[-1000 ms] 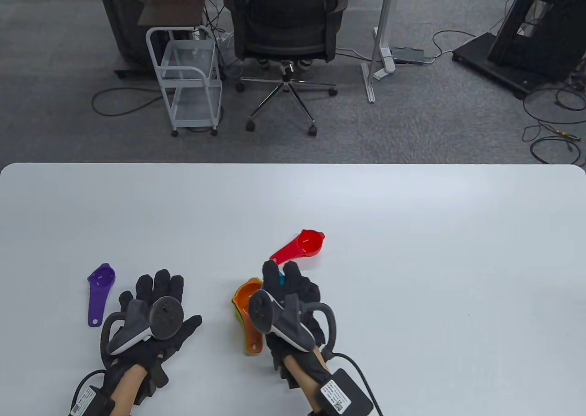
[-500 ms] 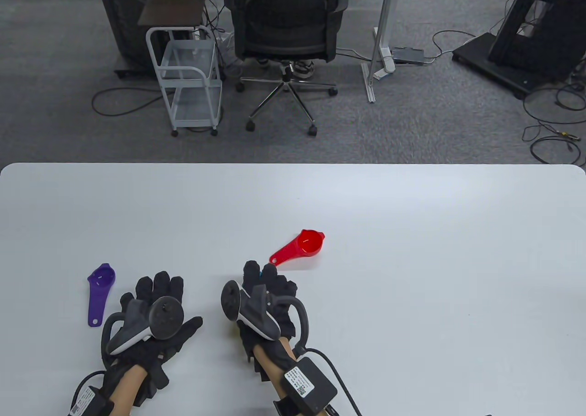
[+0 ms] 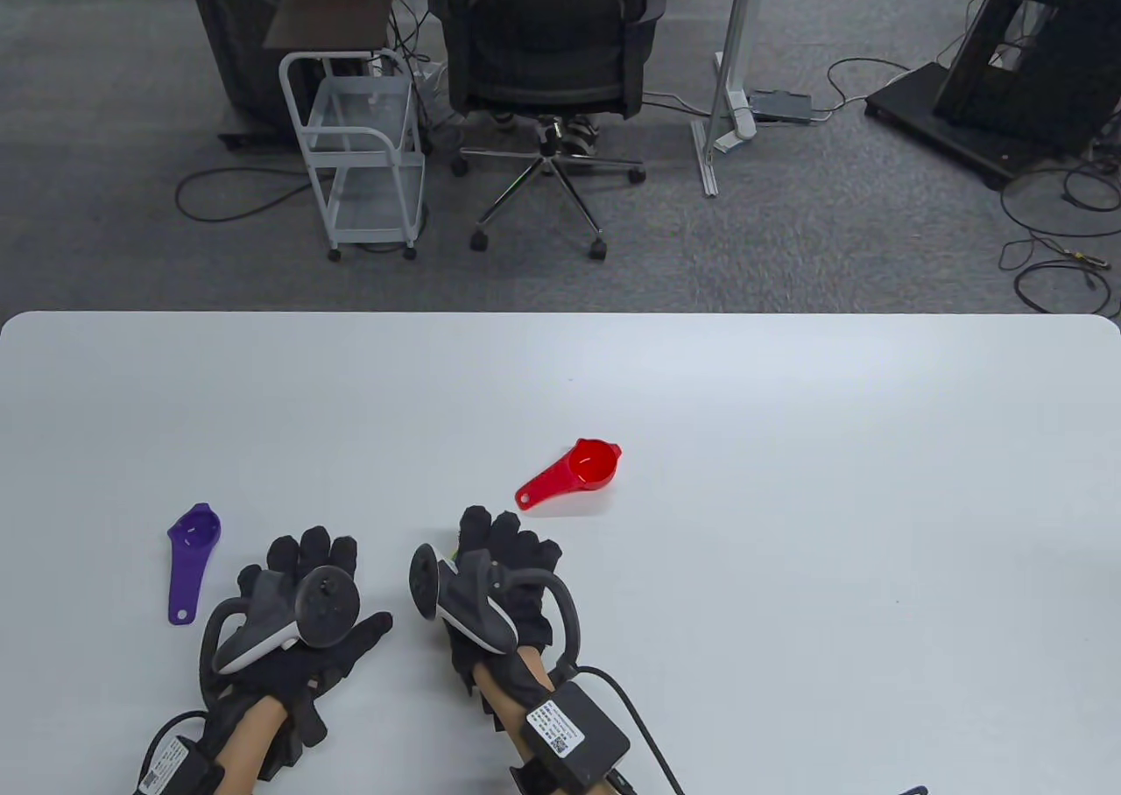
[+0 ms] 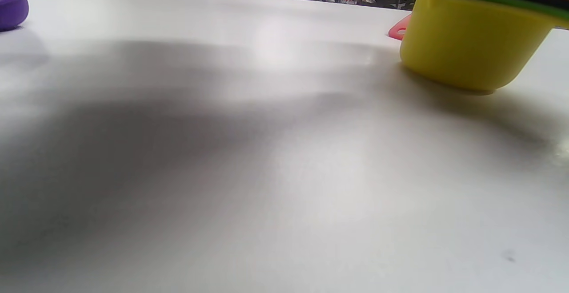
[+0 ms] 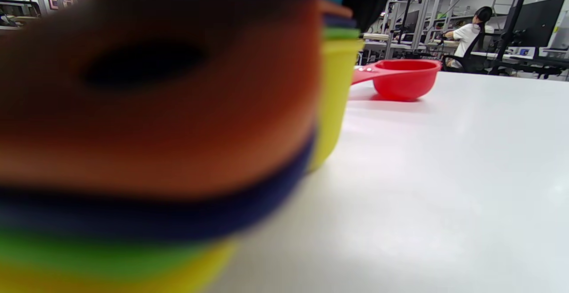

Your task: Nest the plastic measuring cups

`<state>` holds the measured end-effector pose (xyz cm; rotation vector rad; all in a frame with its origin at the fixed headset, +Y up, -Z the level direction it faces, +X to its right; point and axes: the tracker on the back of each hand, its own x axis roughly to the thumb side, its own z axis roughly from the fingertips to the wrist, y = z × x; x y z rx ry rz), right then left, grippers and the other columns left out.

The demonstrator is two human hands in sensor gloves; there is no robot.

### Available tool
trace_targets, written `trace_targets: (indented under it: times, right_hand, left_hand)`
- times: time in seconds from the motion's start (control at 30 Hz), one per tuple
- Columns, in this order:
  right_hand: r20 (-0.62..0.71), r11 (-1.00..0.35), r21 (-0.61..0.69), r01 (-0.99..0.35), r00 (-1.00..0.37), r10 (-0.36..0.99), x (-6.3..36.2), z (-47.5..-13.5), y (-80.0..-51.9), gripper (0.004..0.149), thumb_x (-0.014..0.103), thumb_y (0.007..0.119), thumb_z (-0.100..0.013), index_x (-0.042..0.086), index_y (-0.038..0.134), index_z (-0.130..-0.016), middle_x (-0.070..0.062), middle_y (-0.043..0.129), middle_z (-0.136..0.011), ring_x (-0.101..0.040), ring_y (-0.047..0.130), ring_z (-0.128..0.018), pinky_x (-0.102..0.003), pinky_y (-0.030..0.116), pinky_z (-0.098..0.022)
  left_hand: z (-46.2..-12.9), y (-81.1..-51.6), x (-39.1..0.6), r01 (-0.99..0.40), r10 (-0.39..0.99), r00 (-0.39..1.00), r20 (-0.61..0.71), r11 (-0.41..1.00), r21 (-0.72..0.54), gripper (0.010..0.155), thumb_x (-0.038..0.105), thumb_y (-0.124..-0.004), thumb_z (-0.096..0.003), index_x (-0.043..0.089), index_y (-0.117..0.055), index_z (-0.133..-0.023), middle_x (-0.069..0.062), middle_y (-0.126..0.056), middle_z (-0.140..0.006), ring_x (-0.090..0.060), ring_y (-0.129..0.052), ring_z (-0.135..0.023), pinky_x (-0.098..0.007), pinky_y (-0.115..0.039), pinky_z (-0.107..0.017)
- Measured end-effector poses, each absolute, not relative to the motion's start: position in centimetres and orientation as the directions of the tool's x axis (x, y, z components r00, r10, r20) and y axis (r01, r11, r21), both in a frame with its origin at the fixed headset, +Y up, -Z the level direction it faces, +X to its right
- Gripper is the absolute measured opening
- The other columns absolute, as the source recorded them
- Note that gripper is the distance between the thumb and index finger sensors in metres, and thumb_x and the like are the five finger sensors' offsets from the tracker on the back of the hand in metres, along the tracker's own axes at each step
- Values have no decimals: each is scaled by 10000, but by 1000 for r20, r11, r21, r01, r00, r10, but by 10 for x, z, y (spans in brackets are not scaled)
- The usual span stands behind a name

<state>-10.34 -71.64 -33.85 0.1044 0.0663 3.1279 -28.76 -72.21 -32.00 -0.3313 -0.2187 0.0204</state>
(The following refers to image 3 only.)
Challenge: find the person's left hand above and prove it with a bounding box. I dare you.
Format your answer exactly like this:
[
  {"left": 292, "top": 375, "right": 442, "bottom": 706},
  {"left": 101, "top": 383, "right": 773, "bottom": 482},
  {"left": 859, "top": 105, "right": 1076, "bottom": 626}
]
[{"left": 201, "top": 526, "right": 394, "bottom": 780}]

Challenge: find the person's right hand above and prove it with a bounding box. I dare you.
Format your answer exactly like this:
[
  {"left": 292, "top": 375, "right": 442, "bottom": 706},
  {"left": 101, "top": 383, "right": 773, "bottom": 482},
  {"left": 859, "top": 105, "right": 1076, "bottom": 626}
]
[{"left": 442, "top": 505, "right": 563, "bottom": 730}]

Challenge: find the person's left forearm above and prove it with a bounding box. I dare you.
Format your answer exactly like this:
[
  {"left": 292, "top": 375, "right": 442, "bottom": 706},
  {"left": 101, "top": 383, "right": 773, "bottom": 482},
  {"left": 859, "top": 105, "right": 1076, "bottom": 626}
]
[{"left": 210, "top": 696, "right": 291, "bottom": 795}]

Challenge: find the person's right forearm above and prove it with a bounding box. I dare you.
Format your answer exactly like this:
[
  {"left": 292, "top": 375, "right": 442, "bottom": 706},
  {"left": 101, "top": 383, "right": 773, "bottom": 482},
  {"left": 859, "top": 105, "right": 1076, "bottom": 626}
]
[{"left": 473, "top": 646, "right": 556, "bottom": 771}]

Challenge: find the grey black glove-mounted controller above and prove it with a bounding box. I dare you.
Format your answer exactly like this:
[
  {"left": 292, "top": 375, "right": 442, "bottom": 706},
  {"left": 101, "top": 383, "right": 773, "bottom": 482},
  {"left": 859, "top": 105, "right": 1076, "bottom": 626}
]
[
  {"left": 201, "top": 566, "right": 361, "bottom": 679},
  {"left": 408, "top": 543, "right": 583, "bottom": 684}
]

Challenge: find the purple measuring spoon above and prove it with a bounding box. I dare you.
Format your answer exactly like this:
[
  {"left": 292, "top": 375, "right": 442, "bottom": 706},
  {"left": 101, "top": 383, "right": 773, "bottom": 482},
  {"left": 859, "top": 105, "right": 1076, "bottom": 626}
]
[{"left": 166, "top": 503, "right": 222, "bottom": 627}]

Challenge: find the red measuring cup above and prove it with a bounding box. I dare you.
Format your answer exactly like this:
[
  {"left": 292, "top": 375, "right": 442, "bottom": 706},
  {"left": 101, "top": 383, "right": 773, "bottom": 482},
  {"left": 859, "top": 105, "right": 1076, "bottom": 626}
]
[{"left": 514, "top": 438, "right": 624, "bottom": 512}]

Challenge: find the white power strip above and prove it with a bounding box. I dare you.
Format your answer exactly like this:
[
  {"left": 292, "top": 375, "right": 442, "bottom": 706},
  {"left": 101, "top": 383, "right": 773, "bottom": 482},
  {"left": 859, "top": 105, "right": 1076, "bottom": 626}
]
[{"left": 713, "top": 50, "right": 758, "bottom": 155}]

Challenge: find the black mesh office chair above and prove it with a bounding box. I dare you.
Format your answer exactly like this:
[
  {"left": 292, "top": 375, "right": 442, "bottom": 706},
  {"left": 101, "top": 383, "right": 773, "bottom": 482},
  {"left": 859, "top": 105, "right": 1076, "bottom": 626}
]
[{"left": 427, "top": 0, "right": 669, "bottom": 263}]

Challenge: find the black power adapter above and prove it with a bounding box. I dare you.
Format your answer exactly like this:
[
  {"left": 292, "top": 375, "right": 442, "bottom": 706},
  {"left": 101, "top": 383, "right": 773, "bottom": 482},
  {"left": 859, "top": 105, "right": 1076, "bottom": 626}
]
[{"left": 748, "top": 88, "right": 814, "bottom": 125}]

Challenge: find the black cabinet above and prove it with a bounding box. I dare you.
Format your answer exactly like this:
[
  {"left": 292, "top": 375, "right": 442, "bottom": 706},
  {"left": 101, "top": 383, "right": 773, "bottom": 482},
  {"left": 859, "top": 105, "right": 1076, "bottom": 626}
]
[{"left": 180, "top": 0, "right": 335, "bottom": 153}]

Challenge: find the white metal desk leg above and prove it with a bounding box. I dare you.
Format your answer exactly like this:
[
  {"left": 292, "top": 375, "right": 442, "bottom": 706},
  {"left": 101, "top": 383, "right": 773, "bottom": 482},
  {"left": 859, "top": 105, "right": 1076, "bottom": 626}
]
[{"left": 691, "top": 0, "right": 765, "bottom": 200}]

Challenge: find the dark brown board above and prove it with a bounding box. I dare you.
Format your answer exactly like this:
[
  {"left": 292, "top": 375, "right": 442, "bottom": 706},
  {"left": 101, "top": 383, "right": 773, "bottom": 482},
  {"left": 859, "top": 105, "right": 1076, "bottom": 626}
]
[{"left": 263, "top": 0, "right": 400, "bottom": 53}]

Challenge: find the black equipment stand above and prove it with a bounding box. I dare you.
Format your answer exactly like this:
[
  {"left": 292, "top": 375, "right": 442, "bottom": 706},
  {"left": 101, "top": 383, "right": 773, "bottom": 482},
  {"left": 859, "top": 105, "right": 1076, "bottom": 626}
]
[{"left": 864, "top": 0, "right": 1121, "bottom": 192}]

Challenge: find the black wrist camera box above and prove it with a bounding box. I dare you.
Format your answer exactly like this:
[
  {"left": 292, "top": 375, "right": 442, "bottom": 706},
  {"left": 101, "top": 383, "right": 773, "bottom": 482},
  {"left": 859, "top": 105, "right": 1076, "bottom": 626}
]
[
  {"left": 136, "top": 734, "right": 226, "bottom": 795},
  {"left": 511, "top": 681, "right": 632, "bottom": 795}
]

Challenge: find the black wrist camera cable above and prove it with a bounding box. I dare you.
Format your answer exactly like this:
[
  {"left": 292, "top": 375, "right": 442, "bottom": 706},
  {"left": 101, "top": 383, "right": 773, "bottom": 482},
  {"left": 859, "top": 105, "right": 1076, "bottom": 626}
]
[
  {"left": 565, "top": 665, "right": 687, "bottom": 795},
  {"left": 140, "top": 709, "right": 211, "bottom": 771}
]

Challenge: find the white wire rolling cart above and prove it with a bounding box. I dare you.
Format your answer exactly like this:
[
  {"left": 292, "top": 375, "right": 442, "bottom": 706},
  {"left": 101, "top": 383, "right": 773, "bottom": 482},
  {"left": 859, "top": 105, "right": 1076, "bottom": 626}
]
[{"left": 278, "top": 48, "right": 429, "bottom": 263}]

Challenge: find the black floor cable bundle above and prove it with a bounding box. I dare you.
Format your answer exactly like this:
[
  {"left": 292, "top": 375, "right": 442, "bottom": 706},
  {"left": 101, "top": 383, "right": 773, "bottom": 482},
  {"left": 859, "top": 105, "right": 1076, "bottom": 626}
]
[{"left": 998, "top": 140, "right": 1121, "bottom": 320}]

